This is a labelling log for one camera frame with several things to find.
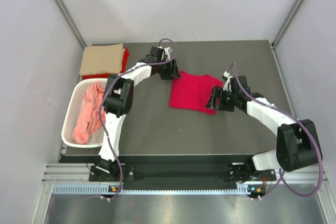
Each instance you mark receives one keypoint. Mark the white plastic laundry basket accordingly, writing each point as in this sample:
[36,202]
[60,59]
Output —
[74,108]

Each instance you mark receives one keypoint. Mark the crimson t shirt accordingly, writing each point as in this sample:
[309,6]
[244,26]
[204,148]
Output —
[192,92]

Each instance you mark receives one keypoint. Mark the folded beige t shirt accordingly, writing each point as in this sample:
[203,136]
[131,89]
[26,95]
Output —
[102,60]

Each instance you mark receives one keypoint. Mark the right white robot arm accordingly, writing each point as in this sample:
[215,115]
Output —
[297,144]

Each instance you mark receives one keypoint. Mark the aluminium frame post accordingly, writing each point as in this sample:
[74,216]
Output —
[285,25]
[70,22]

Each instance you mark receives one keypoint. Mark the pink crumpled t shirt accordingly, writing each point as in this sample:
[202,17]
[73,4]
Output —
[88,121]

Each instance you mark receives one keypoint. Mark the left aluminium frame post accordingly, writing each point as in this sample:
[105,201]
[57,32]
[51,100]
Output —
[70,22]

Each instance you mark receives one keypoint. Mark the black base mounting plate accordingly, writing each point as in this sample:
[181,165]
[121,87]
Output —
[184,172]

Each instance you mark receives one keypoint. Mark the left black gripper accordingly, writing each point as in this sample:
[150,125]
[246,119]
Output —
[172,72]

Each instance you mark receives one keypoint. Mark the right aluminium frame post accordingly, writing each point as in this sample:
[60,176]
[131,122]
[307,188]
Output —
[285,25]

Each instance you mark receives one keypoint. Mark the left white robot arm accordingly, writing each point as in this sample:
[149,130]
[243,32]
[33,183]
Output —
[116,104]

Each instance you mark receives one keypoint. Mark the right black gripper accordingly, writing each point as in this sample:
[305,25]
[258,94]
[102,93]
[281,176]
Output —
[218,93]

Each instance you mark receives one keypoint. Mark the folded red t shirt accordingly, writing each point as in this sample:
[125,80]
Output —
[105,75]

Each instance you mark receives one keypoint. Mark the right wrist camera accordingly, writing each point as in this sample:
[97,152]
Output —
[231,85]

